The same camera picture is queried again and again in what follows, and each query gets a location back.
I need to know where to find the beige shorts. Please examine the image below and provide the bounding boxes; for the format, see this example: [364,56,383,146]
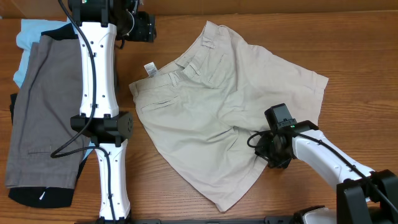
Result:
[129,22,328,212]

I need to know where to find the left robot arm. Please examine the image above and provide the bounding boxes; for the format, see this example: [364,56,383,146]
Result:
[68,0,156,223]

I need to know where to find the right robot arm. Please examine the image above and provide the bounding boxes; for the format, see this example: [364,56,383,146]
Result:
[253,104,397,224]

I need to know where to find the light blue garment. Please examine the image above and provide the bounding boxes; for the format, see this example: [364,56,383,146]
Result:
[9,19,83,162]

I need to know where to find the grey shorts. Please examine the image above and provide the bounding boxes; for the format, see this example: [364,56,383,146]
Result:
[4,34,119,190]

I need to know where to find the black garment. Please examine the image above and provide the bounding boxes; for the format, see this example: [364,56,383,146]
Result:
[7,22,88,209]

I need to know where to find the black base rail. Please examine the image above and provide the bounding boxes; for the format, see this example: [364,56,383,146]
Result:
[74,214,295,224]

